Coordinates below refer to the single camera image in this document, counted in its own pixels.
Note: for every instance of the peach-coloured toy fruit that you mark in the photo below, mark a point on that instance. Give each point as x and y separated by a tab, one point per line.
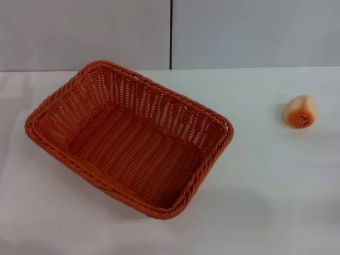
298	110

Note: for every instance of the orange woven plastic basket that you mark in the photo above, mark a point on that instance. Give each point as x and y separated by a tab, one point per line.
138	148

